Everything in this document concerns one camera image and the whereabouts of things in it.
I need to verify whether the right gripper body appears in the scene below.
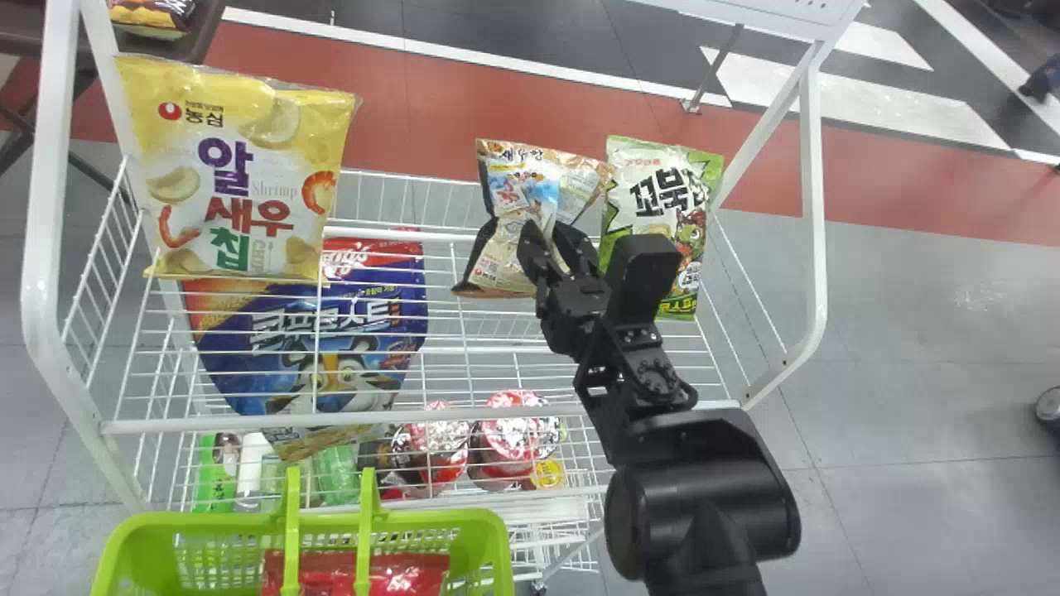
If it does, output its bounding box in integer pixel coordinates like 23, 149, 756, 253
536, 276, 618, 362

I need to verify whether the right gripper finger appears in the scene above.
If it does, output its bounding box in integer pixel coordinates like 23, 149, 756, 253
517, 221, 566, 288
552, 220, 603, 281

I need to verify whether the beige snack packet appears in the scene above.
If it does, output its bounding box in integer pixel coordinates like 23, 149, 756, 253
452, 138, 614, 300

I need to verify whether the green snack packet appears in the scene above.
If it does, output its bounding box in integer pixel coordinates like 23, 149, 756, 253
597, 135, 725, 322

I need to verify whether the red noodle cup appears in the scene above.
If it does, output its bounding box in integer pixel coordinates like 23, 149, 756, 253
469, 389, 570, 494
378, 401, 474, 500

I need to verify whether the blue cereal bag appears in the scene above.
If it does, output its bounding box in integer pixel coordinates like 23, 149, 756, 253
181, 236, 430, 461

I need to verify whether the green bottle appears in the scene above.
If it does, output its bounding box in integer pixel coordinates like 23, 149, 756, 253
193, 434, 239, 512
313, 445, 363, 507

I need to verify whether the yellow snack packet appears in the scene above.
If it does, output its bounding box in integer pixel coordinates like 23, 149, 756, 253
106, 0, 197, 40
115, 54, 362, 283

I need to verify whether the red snack packet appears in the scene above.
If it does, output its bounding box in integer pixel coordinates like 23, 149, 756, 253
263, 549, 453, 596

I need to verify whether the white bottle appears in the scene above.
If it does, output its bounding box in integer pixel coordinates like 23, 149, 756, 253
235, 430, 276, 507

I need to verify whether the dark side table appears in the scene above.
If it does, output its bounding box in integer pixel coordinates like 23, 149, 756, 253
0, 0, 227, 193

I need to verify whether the green basket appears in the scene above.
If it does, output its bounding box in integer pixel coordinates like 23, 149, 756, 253
89, 466, 517, 596

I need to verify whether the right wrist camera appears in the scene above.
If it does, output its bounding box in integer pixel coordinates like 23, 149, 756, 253
602, 233, 685, 320

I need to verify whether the white wire rack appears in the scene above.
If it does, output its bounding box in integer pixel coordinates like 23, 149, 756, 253
21, 0, 867, 593

